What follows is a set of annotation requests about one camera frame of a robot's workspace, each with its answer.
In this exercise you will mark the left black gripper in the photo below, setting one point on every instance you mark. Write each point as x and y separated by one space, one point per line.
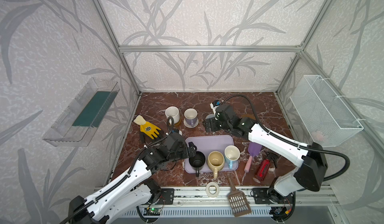
184 150

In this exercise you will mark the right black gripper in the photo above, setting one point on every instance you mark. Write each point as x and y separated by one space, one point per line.
210 125

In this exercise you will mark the black mug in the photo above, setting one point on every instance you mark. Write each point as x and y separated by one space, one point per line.
197 162

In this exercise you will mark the light blue mug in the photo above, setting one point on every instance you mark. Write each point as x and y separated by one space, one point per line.
232 154

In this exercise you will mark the purple mug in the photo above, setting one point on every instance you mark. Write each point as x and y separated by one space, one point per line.
191 115

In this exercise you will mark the white speckled mug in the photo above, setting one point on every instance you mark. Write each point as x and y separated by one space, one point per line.
174 113

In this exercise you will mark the beige mug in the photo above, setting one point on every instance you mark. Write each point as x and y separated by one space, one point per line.
216 162

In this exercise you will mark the grey woven round coaster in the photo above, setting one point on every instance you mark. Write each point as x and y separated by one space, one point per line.
209 116

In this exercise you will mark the multicolour woven round coaster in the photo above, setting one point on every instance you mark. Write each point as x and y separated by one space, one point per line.
190 126

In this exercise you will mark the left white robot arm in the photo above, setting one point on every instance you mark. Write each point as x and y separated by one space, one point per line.
134 186

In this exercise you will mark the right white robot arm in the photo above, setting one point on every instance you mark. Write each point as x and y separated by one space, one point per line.
309 160

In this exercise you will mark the lavender plastic tray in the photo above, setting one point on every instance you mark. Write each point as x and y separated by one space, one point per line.
206 145

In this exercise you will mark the yellow work glove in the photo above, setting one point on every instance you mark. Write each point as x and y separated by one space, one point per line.
148 130

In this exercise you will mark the purple pink spatula scoop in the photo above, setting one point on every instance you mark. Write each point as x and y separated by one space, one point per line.
253 150

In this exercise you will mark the white tape roll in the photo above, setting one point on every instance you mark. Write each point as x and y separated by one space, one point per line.
212 190

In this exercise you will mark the red bottle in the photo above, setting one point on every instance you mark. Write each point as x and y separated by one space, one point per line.
263 170

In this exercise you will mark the green circuit board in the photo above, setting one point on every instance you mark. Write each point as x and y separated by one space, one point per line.
152 211

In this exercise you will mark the brown slotted litter scoop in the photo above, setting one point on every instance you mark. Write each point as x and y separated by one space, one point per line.
238 201

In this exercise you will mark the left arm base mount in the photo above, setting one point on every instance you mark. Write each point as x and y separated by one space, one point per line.
163 197

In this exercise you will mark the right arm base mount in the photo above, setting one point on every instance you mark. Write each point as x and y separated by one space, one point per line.
266 196

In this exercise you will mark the clear plastic wall shelf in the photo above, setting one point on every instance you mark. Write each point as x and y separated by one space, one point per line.
79 122

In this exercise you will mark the white wire mesh basket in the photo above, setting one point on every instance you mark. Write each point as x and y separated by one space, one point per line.
325 115

